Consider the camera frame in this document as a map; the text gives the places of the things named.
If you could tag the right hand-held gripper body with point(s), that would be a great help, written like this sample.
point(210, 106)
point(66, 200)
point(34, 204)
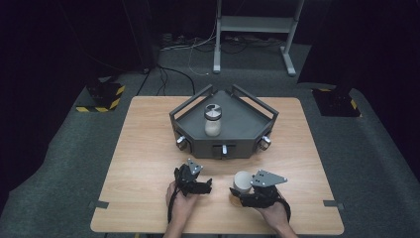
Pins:
point(265, 191)

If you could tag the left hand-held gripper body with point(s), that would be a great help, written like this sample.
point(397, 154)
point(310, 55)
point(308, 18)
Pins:
point(188, 178)

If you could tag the amber jar with white lid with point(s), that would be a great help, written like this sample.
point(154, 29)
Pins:
point(242, 181)

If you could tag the glass jar with silver lid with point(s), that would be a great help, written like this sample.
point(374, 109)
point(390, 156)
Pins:
point(213, 122)

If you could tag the black corner shelf rack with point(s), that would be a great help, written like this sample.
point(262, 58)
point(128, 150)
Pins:
point(241, 125)

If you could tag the person's right hand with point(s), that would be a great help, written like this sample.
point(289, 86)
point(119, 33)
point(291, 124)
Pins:
point(275, 214)

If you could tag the person's left hand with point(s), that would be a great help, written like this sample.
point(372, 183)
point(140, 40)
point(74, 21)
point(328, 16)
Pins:
point(181, 208)

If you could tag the grey tape strip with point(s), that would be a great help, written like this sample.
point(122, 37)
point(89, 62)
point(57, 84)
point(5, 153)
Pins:
point(333, 204)
point(99, 204)

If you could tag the black yellow striped stand base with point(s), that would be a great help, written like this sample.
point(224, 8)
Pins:
point(336, 104)
point(104, 97)

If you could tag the dark power strip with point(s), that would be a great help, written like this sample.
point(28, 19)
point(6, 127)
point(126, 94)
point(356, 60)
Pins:
point(171, 40)

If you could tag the grey metal stand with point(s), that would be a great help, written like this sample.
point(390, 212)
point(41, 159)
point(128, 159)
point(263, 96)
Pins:
point(256, 24)

